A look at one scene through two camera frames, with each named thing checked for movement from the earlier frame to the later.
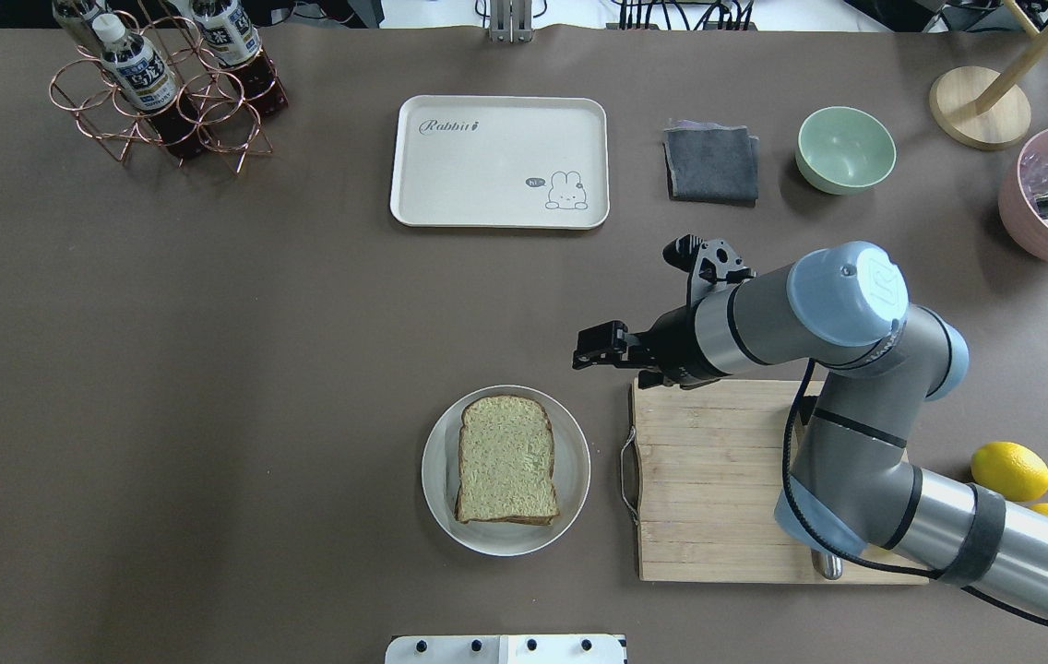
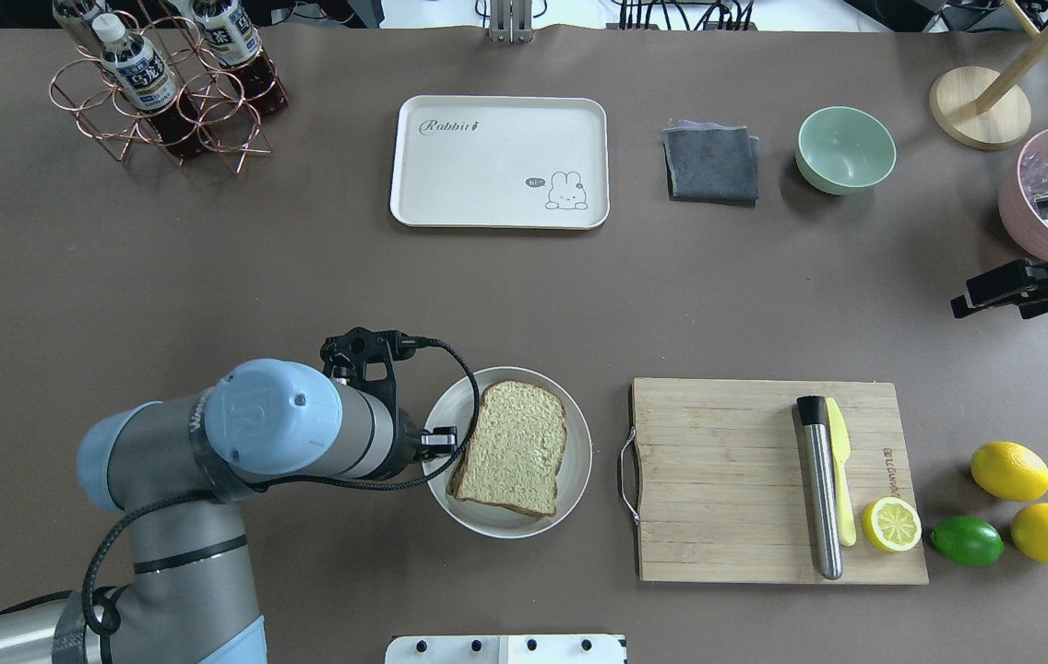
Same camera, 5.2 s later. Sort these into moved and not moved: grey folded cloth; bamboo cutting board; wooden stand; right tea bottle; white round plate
Moved: white round plate
Not moved: wooden stand; grey folded cloth; bamboo cutting board; right tea bottle
